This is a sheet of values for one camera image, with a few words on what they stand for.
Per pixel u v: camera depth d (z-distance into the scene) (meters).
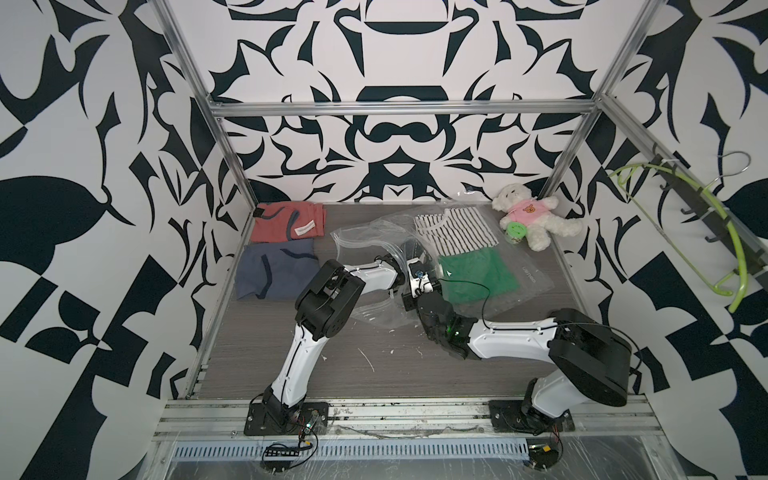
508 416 0.75
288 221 1.11
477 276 0.99
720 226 0.55
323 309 0.56
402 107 0.94
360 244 0.82
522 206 1.09
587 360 0.44
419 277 0.68
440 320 0.63
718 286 0.56
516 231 1.06
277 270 0.99
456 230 1.11
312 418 0.72
